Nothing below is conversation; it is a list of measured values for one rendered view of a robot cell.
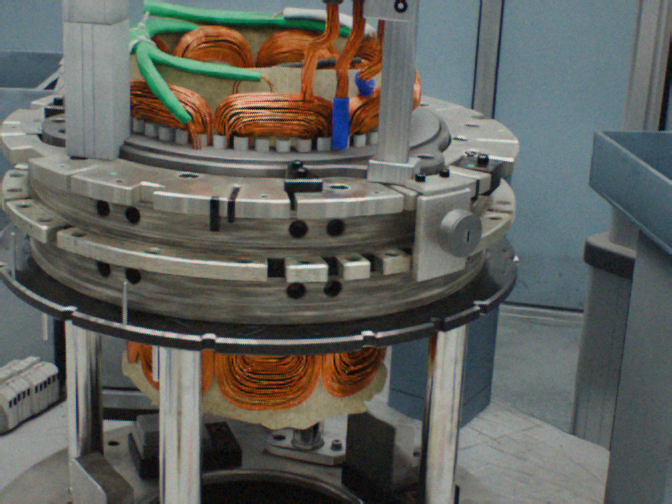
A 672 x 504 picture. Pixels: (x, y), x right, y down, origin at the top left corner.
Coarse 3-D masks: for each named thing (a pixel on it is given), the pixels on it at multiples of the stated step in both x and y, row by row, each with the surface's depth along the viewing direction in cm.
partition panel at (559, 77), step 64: (0, 0) 318; (192, 0) 308; (256, 0) 305; (320, 0) 302; (448, 0) 297; (512, 0) 294; (576, 0) 291; (448, 64) 301; (512, 64) 299; (576, 64) 296; (512, 128) 303; (576, 128) 300; (576, 192) 305; (576, 256) 310
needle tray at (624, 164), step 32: (608, 160) 93; (640, 160) 87; (608, 192) 93; (640, 192) 87; (640, 224) 87; (640, 256) 90; (640, 288) 90; (640, 320) 90; (640, 352) 90; (640, 384) 90; (640, 416) 90; (640, 448) 90; (608, 480) 97; (640, 480) 90
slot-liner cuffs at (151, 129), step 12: (156, 132) 72; (168, 132) 71; (180, 132) 70; (372, 132) 73; (204, 144) 70; (216, 144) 70; (240, 144) 70; (264, 144) 70; (276, 144) 70; (288, 144) 70; (300, 144) 70; (324, 144) 70; (348, 144) 71; (360, 144) 72
